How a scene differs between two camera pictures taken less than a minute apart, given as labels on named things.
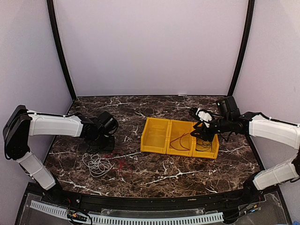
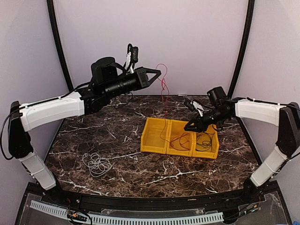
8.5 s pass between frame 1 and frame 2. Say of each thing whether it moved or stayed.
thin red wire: moved
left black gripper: moved
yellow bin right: stayed
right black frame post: stayed
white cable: stayed
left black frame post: stayed
